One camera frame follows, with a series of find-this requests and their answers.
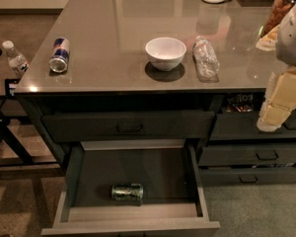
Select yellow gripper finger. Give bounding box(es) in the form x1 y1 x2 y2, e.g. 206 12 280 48
257 66 296 132

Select green soda can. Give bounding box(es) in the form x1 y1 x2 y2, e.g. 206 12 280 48
111 184 144 201

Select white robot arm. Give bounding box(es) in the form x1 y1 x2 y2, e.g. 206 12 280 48
257 4 296 132

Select snack bags in drawer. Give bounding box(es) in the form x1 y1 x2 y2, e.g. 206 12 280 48
224 93 263 113

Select clear plastic bottle on counter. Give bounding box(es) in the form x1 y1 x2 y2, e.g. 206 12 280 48
192 36 220 78

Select bottom right drawer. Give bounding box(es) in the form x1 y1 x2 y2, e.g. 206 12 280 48
199 168 296 186

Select top left drawer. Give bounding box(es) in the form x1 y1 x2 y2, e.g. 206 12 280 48
41 110 215 142

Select open middle drawer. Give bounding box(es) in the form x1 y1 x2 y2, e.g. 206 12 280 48
41 141 220 237

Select blue silver energy drink can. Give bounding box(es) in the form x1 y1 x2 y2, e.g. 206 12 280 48
49 38 70 73

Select snack jar with black lid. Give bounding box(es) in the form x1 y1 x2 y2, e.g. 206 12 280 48
260 0 296 37

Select white bowl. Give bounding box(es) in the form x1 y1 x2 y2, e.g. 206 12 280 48
145 38 186 71

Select small water bottle white cap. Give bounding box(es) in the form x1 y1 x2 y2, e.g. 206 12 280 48
2 40 29 78

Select dark side table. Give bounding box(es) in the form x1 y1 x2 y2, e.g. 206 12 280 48
0 46 56 167

